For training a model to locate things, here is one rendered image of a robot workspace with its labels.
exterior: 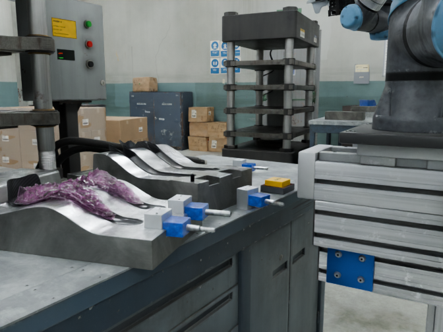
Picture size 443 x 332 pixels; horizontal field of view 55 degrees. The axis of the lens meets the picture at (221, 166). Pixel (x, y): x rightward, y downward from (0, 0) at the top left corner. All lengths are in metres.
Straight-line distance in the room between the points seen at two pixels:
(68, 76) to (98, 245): 1.12
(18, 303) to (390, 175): 0.62
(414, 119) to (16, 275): 0.71
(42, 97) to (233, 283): 0.91
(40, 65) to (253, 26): 3.85
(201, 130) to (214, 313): 6.98
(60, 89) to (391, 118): 1.34
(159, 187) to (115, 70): 8.57
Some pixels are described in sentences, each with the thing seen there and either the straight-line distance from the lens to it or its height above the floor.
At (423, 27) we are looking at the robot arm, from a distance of 0.69.
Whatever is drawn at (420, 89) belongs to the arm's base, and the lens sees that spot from 0.77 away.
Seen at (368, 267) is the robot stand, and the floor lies 0.77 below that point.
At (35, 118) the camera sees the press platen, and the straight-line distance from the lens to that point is 1.59.
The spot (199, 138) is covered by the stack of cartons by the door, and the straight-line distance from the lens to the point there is 8.04.
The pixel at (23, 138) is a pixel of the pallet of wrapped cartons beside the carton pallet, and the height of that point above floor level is 0.58.
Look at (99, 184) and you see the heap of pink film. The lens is 0.97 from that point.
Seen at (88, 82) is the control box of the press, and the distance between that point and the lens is 1.88.
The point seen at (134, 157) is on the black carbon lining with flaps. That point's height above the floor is 0.92.
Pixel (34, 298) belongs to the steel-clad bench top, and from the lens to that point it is 0.72.
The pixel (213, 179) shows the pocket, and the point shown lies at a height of 0.88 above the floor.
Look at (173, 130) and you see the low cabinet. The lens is 8.19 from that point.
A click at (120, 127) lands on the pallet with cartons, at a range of 5.73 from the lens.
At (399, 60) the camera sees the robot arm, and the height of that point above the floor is 1.16.
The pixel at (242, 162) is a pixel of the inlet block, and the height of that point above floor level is 0.85.
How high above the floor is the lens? 1.10
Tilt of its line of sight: 10 degrees down
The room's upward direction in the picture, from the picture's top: straight up
